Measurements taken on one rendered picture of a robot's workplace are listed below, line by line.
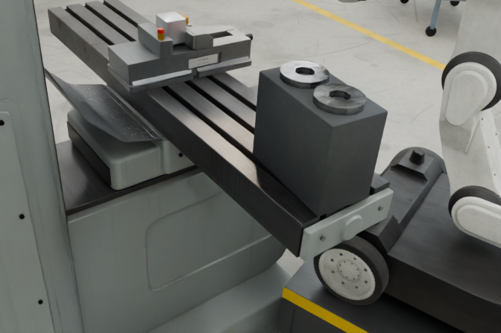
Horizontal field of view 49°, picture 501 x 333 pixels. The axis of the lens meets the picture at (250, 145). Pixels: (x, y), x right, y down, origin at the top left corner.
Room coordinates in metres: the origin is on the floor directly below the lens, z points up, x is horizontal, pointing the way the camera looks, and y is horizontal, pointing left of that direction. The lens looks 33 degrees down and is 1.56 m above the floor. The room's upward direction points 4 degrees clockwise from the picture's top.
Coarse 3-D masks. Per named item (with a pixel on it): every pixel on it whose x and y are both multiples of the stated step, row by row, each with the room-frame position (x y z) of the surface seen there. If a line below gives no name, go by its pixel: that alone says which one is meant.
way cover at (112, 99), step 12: (48, 72) 0.92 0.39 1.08; (60, 84) 1.18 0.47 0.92; (72, 84) 1.26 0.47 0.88; (84, 84) 1.28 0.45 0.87; (96, 84) 1.30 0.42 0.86; (72, 96) 1.12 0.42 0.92; (96, 96) 1.23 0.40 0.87; (108, 96) 1.24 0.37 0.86; (84, 108) 1.08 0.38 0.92; (96, 108) 1.15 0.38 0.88; (108, 108) 1.17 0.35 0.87; (120, 108) 1.19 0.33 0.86; (96, 120) 1.03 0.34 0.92; (108, 120) 1.10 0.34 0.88; (120, 120) 1.12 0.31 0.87; (132, 120) 1.14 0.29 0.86; (108, 132) 0.99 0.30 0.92; (120, 132) 1.05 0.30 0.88; (132, 132) 1.07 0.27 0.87; (144, 132) 1.09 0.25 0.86
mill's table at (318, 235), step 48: (96, 48) 1.38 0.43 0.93; (144, 96) 1.16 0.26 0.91; (192, 96) 1.15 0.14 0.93; (240, 96) 1.18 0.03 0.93; (192, 144) 1.00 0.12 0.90; (240, 144) 0.96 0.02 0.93; (240, 192) 0.86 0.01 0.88; (288, 192) 0.81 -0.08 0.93; (384, 192) 0.85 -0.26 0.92; (288, 240) 0.75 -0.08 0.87; (336, 240) 0.76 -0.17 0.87
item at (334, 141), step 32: (288, 64) 0.94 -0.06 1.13; (288, 96) 0.85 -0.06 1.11; (320, 96) 0.82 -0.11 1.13; (352, 96) 0.83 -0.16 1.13; (256, 128) 0.92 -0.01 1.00; (288, 128) 0.84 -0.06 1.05; (320, 128) 0.77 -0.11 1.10; (352, 128) 0.77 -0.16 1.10; (288, 160) 0.83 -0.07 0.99; (320, 160) 0.76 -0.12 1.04; (352, 160) 0.78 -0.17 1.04; (320, 192) 0.75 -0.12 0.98; (352, 192) 0.79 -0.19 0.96
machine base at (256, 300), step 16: (272, 272) 1.32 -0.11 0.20; (288, 272) 1.33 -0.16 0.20; (240, 288) 1.24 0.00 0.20; (256, 288) 1.24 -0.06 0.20; (272, 288) 1.25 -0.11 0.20; (208, 304) 1.16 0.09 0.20; (224, 304) 1.17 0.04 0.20; (240, 304) 1.17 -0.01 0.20; (256, 304) 1.18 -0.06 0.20; (272, 304) 1.19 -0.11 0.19; (176, 320) 1.09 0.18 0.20; (192, 320) 1.10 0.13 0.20; (208, 320) 1.10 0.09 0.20; (224, 320) 1.11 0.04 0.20; (240, 320) 1.11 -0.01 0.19; (256, 320) 1.14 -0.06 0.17; (272, 320) 1.17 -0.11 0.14
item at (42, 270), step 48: (0, 0) 0.86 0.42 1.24; (0, 48) 0.85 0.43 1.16; (0, 96) 0.83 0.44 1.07; (0, 144) 0.81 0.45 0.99; (48, 144) 0.90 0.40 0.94; (0, 192) 0.80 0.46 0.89; (48, 192) 0.87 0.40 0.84; (0, 240) 0.78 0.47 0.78; (48, 240) 0.85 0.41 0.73; (0, 288) 0.77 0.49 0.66; (48, 288) 0.83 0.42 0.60
